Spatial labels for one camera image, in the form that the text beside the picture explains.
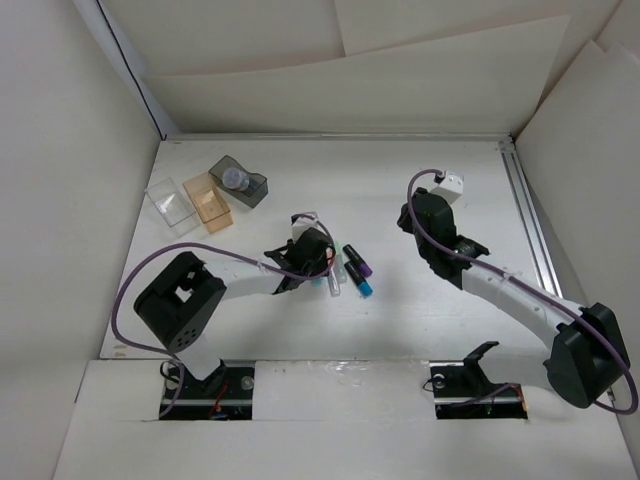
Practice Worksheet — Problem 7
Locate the orange clear highlighter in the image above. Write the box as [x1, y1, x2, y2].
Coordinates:
[326, 247, 341, 298]

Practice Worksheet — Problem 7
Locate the green clear highlighter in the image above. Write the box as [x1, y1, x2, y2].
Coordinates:
[333, 242, 348, 285]

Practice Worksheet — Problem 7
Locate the black purple highlighter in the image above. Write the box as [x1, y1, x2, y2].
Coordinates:
[342, 244, 373, 278]

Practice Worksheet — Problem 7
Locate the black blue highlighter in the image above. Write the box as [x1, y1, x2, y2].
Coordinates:
[345, 261, 373, 298]

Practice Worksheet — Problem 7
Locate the clear jar of paper clips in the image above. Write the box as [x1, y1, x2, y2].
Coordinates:
[221, 167, 251, 192]

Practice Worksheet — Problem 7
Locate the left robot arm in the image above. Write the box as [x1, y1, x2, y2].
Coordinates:
[133, 228, 333, 397]

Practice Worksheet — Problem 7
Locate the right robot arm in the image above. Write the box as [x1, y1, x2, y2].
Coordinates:
[398, 188, 639, 414]

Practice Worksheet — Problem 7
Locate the dark grey plastic container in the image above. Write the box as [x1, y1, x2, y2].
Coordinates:
[208, 155, 269, 208]

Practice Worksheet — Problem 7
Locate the orange plastic container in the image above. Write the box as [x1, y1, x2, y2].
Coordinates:
[183, 173, 233, 234]

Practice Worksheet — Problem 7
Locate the clear plastic container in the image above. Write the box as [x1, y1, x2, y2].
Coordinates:
[145, 178, 199, 242]

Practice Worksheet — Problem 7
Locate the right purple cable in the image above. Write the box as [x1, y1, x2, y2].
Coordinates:
[406, 168, 640, 414]

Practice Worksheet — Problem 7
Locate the purple cable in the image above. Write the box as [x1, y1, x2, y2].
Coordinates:
[111, 211, 346, 417]
[406, 168, 640, 414]

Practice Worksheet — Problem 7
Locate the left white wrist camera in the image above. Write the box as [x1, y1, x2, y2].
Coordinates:
[291, 211, 318, 242]

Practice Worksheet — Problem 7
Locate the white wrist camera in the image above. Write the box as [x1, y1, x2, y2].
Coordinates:
[291, 211, 318, 242]
[431, 170, 464, 205]

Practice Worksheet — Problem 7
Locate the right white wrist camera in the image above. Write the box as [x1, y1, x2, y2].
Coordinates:
[431, 170, 464, 205]

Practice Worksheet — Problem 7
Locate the aluminium rail right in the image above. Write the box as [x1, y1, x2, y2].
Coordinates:
[498, 136, 562, 296]

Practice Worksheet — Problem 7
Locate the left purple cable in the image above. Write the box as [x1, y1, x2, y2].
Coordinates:
[111, 211, 346, 417]

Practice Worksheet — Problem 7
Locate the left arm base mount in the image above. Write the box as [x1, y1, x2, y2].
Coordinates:
[159, 362, 256, 421]

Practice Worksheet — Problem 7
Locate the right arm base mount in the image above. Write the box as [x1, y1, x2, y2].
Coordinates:
[422, 341, 528, 420]

